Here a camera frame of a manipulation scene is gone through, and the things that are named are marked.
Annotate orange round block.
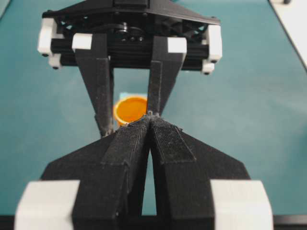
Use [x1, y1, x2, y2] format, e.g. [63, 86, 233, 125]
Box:
[113, 95, 147, 126]

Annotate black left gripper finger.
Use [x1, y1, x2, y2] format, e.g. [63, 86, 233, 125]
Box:
[149, 114, 274, 230]
[14, 115, 150, 230]

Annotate black white opposite gripper body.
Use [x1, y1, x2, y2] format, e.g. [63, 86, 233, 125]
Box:
[37, 0, 223, 74]

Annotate opposite left gripper finger side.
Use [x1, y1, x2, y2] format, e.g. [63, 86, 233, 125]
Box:
[147, 36, 187, 115]
[72, 33, 114, 137]

